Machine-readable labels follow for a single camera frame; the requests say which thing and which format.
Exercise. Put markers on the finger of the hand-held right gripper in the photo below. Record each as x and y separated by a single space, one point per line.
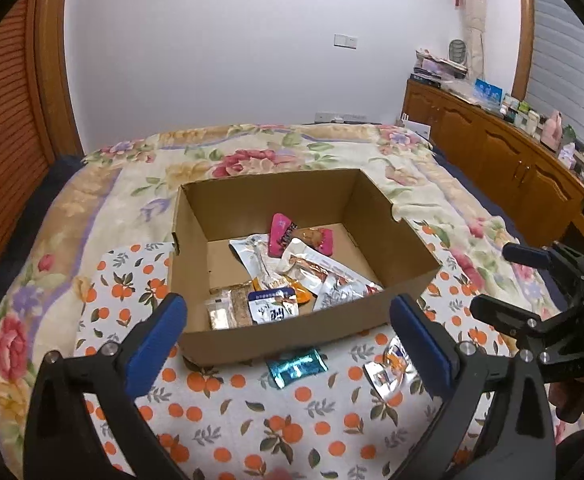
507 317
524 253

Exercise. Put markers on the silver orange-print snack packet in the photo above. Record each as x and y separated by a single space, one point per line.
389 370

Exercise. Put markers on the wooden cabinet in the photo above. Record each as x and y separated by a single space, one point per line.
492 155

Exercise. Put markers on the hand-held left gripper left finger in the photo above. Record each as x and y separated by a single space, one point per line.
157 340

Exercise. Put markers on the orange white chicken feet packet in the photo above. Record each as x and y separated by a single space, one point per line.
254 260

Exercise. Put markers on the stack of books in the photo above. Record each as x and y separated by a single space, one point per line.
437 70

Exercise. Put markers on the brown cardboard box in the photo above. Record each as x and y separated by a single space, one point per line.
282 340

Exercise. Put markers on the white blue-print snack packet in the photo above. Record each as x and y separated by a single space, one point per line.
272 307

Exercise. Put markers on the red spicy strip packet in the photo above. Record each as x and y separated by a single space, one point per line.
312 267

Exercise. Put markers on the pink dark-print snack packet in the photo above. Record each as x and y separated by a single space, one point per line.
282 235

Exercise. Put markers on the round grey-green fan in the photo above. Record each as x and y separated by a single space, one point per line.
457 51

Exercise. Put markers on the person's right hand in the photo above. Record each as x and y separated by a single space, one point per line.
572 400

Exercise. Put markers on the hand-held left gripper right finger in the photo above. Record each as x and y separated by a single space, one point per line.
422 345

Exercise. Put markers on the pale curtain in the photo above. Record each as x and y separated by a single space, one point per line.
472 15

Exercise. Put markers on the white window shutter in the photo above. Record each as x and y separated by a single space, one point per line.
562 60

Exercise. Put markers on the pink packet with brown snack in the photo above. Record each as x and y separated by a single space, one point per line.
317 239

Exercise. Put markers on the group of small bottles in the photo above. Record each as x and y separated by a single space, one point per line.
522 115

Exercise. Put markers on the teal snack packet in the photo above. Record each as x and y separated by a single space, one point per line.
294 366

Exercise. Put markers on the wooden louvred door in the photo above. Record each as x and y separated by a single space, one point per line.
7 125

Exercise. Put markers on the blue box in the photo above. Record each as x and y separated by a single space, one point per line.
487 91

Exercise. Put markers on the clear brown bar snack packet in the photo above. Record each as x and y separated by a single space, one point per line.
229 310

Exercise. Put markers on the white router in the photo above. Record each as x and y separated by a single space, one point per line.
414 127

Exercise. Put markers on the orange fruit print cloth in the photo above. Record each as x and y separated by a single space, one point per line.
252 425

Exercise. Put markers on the wooden window frame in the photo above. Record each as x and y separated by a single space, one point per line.
523 35

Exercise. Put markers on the white wall switch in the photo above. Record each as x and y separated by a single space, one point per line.
345 41

